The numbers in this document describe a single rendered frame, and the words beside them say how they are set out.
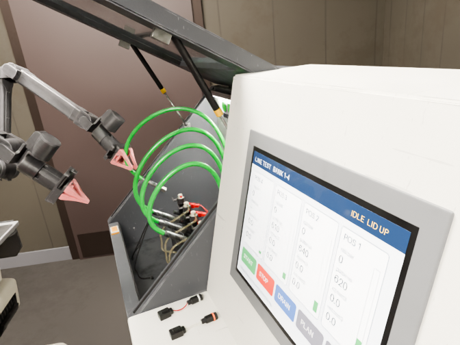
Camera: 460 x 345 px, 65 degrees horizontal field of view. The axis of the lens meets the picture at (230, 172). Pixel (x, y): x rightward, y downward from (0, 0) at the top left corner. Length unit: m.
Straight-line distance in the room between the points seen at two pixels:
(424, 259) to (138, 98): 2.56
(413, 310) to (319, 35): 2.68
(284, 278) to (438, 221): 0.32
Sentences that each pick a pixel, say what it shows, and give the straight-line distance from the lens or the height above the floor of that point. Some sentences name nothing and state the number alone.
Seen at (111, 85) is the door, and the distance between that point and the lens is 2.86.
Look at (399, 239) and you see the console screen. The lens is 0.46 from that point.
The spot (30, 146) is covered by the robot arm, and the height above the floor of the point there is 1.41.
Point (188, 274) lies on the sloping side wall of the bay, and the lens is 1.02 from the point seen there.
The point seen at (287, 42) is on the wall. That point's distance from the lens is 2.95.
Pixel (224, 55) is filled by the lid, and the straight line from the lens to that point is 0.87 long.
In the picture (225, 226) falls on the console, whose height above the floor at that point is 1.20.
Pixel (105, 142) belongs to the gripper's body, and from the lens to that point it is 1.39.
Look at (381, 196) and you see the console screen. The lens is 0.48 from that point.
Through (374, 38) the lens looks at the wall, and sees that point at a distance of 3.20.
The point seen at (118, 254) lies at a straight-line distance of 1.39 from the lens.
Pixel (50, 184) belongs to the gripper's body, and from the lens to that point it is 1.11.
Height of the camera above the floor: 1.63
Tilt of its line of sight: 20 degrees down
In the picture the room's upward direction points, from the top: 6 degrees counter-clockwise
